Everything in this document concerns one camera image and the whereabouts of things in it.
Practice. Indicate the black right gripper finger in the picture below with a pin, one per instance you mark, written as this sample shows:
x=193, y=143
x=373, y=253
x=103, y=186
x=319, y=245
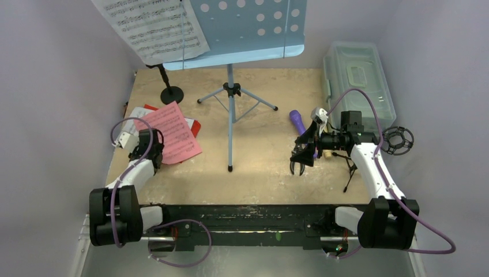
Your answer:
x=303, y=154
x=310, y=136

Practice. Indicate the cream microphone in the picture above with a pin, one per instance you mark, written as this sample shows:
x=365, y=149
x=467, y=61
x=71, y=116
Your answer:
x=327, y=154

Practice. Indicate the light blue music stand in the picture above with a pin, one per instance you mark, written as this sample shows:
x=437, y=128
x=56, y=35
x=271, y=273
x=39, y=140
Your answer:
x=245, y=31

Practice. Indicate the black shock mount tripod stand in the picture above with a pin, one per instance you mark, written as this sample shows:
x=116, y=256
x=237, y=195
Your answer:
x=397, y=140

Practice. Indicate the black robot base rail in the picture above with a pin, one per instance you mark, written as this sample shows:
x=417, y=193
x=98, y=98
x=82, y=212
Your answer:
x=307, y=226

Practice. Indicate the purple microphone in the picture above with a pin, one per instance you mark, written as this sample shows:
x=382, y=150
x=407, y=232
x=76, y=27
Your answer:
x=296, y=119

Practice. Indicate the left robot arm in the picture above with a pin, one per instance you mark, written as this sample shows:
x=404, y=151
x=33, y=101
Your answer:
x=115, y=215

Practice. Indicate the red sheet music page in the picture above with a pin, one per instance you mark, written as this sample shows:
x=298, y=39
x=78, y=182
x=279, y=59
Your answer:
x=194, y=125

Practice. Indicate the pink sheet music page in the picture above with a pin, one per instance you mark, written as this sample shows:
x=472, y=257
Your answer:
x=179, y=142

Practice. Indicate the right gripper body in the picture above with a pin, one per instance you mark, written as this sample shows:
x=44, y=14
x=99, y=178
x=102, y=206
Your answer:
x=305, y=152

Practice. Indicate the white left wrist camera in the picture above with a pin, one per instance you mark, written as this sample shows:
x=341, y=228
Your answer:
x=126, y=141

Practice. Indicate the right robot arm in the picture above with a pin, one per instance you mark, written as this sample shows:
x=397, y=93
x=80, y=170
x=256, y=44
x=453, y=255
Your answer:
x=385, y=223

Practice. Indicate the black round base mic stand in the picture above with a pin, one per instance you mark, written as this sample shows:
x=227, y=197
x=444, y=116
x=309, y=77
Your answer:
x=170, y=93

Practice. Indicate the clear plastic storage box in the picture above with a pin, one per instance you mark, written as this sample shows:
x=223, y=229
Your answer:
x=356, y=65

